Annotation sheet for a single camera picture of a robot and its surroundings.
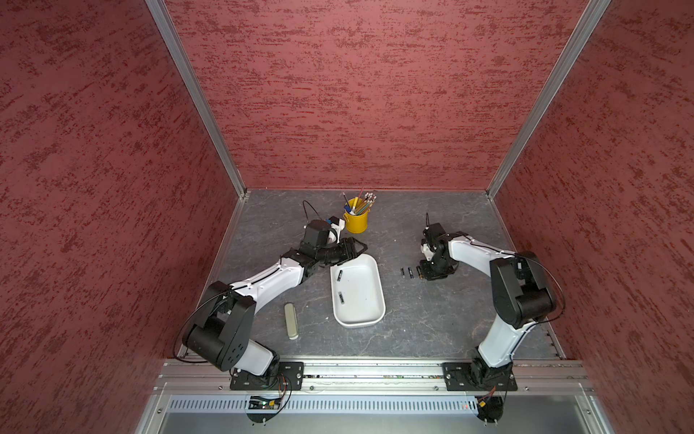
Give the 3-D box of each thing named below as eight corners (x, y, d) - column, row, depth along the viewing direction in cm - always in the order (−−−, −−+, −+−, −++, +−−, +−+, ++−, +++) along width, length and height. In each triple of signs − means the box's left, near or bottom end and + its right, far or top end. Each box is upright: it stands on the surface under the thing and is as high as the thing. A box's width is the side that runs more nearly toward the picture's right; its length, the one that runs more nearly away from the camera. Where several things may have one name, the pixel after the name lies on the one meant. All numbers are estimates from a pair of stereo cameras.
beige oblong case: (291, 341, 82) (288, 337, 79) (285, 308, 89) (283, 303, 86) (301, 337, 83) (299, 334, 80) (295, 305, 89) (293, 301, 86)
